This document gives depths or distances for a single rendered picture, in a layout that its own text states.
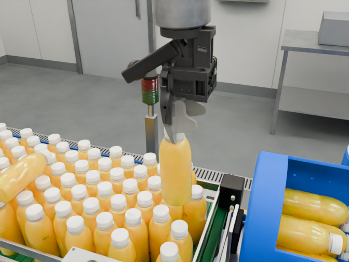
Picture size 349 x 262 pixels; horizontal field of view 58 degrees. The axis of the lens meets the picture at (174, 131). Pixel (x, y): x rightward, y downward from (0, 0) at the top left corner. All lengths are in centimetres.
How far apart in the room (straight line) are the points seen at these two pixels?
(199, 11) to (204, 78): 10
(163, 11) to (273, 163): 40
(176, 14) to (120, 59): 408
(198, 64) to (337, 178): 51
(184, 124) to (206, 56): 12
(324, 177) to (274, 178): 23
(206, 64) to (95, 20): 413
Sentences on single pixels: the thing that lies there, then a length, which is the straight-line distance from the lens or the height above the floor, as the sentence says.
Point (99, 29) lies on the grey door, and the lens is 460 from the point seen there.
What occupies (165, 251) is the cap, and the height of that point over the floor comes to 108.
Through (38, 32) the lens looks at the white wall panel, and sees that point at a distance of 532.
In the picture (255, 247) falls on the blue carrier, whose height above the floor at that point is 112.
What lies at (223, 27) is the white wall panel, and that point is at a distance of 399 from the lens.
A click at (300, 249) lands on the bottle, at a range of 75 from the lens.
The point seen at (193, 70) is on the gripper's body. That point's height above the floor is 147.
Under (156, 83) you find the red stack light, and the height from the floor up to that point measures 123.
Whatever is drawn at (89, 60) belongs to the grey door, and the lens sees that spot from 484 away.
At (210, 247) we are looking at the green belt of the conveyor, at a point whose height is 90.
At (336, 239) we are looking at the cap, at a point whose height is 112.
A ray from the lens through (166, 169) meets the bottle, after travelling 63.
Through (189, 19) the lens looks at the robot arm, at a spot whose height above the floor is 155.
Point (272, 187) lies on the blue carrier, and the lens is 68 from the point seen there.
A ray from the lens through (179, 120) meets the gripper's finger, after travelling 56.
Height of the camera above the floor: 164
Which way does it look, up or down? 30 degrees down
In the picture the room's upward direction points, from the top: straight up
